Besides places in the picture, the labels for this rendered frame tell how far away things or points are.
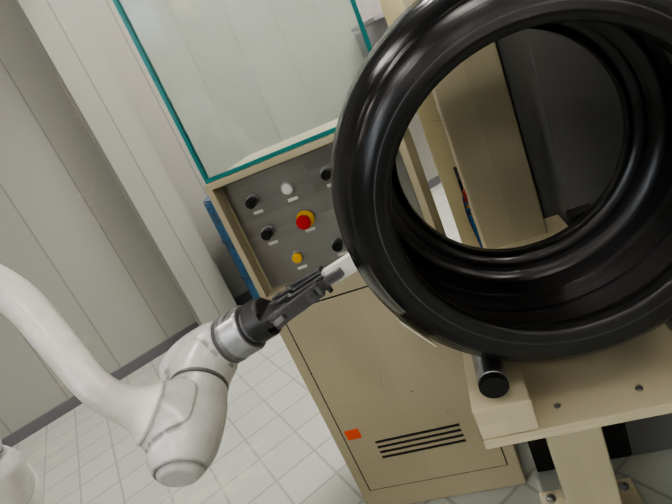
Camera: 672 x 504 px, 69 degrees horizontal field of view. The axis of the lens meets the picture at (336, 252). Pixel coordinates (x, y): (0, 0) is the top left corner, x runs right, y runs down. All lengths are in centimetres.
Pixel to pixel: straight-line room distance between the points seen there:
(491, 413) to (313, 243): 77
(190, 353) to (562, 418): 61
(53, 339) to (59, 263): 311
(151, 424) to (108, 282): 323
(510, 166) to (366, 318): 64
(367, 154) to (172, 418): 48
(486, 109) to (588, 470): 94
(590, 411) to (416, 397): 80
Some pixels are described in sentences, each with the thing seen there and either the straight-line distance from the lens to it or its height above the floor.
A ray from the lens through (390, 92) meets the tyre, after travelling 61.
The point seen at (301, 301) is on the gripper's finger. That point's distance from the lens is 79.
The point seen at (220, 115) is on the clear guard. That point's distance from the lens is 135.
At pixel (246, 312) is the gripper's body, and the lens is 85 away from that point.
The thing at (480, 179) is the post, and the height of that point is 110.
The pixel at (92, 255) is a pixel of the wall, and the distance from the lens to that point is 396.
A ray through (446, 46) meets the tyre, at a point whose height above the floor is 138.
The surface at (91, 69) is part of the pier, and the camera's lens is 376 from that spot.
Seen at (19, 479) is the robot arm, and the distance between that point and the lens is 126.
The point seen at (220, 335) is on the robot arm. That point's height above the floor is 108.
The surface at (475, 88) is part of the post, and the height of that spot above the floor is 127.
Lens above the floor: 140
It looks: 18 degrees down
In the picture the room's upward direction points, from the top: 24 degrees counter-clockwise
